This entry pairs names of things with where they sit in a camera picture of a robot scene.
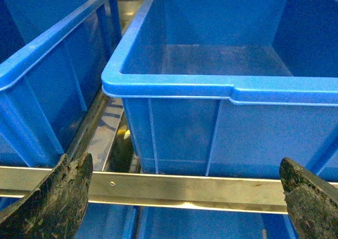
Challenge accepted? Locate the blue empty target bin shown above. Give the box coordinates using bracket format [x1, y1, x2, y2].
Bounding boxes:
[102, 0, 337, 181]

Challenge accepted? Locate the blue bin lower shelf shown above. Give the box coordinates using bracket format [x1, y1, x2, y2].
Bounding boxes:
[0, 196, 299, 239]

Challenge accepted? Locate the steel divider rail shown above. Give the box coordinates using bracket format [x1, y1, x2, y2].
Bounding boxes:
[67, 90, 124, 171]

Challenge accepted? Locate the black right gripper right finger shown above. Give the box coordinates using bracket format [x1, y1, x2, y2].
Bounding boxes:
[279, 157, 337, 238]

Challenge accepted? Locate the blue source bin with buttons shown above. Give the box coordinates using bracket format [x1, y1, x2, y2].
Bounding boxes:
[1, 0, 121, 167]

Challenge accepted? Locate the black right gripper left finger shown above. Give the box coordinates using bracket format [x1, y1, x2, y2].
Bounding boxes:
[1, 153, 93, 238]

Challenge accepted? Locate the steel front shelf rail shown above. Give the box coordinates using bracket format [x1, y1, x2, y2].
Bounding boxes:
[0, 166, 338, 215]

